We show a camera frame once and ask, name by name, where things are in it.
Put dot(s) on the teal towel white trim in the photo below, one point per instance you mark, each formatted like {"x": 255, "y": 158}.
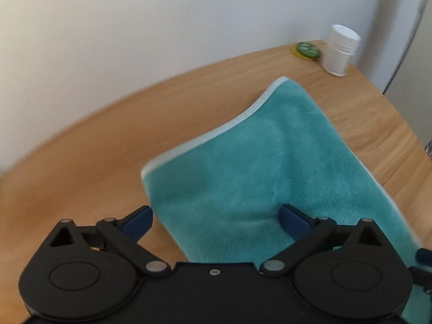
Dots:
{"x": 218, "y": 195}

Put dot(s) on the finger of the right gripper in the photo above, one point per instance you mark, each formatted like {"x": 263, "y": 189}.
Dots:
{"x": 424, "y": 256}

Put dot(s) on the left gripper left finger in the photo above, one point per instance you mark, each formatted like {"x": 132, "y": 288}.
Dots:
{"x": 138, "y": 223}

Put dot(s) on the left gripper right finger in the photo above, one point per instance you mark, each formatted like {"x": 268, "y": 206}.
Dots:
{"x": 294, "y": 222}

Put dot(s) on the white pill bottle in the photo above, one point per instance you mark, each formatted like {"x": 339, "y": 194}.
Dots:
{"x": 341, "y": 47}

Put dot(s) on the green round lid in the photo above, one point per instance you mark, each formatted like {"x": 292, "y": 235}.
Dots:
{"x": 306, "y": 50}

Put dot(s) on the white cabinet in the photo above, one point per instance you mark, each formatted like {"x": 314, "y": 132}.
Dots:
{"x": 410, "y": 90}

